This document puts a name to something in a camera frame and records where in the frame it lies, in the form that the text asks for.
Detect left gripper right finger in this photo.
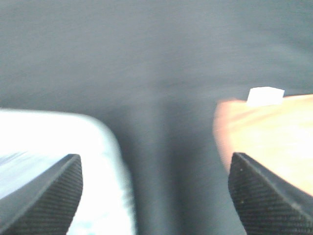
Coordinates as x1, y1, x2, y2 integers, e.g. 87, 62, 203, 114
228, 153, 313, 235

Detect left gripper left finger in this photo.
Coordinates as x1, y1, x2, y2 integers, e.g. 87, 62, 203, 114
0, 154, 83, 235

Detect brown towel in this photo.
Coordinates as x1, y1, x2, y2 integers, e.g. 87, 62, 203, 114
213, 94, 313, 195

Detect white perforated laundry basket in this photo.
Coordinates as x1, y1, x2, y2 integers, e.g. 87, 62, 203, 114
0, 109, 136, 235

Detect black table cloth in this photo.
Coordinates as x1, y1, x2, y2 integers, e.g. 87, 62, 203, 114
0, 0, 313, 235

